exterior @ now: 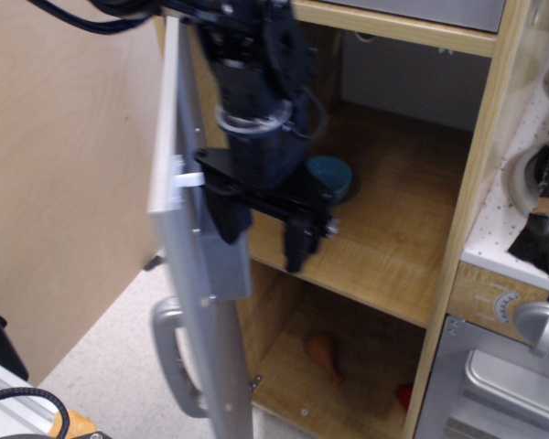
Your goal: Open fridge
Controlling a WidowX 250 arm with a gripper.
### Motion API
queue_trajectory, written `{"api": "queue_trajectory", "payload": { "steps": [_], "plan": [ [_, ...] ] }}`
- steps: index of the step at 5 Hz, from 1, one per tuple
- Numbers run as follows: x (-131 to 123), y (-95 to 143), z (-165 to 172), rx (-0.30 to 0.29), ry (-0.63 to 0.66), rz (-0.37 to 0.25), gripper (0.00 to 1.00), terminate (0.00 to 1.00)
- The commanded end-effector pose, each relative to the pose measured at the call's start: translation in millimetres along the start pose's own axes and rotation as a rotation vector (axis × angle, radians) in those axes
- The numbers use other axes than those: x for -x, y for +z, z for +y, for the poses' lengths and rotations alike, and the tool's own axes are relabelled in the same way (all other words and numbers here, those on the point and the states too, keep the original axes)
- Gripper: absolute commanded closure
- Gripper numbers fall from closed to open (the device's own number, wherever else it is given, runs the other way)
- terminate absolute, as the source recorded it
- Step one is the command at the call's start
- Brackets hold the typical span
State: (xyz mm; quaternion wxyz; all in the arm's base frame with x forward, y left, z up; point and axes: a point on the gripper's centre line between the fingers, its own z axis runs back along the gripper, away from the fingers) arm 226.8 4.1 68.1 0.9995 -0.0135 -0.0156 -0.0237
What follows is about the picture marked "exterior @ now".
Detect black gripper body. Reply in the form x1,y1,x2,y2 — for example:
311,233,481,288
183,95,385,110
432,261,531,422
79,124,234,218
195,130,335,238

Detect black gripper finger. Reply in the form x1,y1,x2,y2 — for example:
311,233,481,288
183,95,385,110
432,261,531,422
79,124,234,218
284,214,322,273
204,189,253,244

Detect grey toy fridge door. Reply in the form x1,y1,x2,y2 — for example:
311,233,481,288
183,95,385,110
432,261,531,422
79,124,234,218
148,17,253,438

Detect silver fridge door handle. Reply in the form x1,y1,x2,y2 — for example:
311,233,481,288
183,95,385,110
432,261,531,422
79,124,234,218
152,296,209,419

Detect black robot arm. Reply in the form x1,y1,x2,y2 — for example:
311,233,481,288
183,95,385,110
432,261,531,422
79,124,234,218
38,1,333,273

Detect silver ice dispenser panel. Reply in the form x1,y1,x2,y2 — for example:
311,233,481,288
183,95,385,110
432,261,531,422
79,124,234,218
199,230,252,301

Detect teal toy bowl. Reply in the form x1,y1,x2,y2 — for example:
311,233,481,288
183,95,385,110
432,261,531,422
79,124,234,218
307,155,353,204

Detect black tape on floor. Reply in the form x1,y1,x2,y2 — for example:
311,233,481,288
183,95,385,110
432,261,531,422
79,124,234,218
143,255,164,272

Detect orange toy chicken drumstick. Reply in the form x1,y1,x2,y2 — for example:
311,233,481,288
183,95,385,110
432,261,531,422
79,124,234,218
306,332,344,386

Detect plywood board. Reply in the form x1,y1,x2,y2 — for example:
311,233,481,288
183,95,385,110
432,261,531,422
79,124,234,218
0,1,162,384

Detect red toy food piece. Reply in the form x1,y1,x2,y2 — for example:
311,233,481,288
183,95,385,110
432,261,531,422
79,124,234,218
396,383,414,411

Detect grey toy oven door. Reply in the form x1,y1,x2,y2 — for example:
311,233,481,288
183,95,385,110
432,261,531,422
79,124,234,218
414,316,549,438

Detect silver oven knob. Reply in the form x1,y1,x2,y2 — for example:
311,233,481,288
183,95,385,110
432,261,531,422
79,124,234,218
512,301,549,359

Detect orange tape patch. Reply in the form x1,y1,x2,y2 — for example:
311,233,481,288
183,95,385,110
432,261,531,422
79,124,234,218
48,411,98,438

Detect grey freezer door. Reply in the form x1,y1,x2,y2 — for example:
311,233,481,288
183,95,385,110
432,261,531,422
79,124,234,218
331,0,505,33

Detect black box at left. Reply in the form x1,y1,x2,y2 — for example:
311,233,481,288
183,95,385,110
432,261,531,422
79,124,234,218
0,303,30,381

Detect white toy sink counter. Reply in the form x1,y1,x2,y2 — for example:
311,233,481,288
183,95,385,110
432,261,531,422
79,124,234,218
461,55,549,291

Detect wooden toy kitchen frame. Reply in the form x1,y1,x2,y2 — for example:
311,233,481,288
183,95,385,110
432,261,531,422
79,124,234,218
155,0,549,439

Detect silver oven door handle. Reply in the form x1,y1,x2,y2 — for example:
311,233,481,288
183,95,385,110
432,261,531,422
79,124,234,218
464,349,549,427

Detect aluminium extrusion rail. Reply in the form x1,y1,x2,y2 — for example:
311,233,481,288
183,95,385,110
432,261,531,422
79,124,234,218
0,365,58,438

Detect black braided cable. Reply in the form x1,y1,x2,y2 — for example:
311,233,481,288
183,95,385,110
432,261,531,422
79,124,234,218
0,387,70,439

